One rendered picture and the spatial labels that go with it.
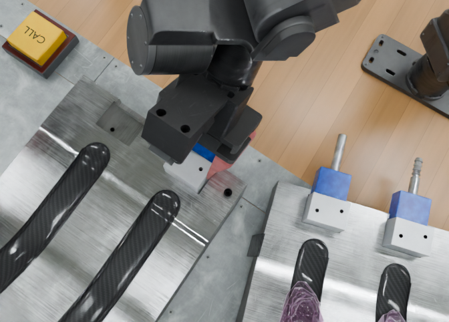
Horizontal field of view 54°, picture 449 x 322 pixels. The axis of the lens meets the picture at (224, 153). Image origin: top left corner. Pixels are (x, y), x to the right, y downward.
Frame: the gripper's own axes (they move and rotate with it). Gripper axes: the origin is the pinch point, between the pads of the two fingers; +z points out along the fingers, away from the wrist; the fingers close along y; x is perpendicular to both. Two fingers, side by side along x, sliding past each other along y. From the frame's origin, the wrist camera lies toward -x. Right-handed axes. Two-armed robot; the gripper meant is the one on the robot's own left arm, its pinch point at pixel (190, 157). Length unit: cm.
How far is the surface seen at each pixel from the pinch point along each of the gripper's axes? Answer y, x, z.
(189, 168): 0.9, -1.6, -0.1
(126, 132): -9.8, 1.2, 4.5
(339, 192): 17.9, 8.7, -0.6
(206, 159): 1.8, 0.2, -1.2
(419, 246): 29.5, 7.6, -1.5
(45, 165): -14.7, -8.1, 7.2
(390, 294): 30.3, 3.5, 4.5
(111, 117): -12.8, 1.7, 4.2
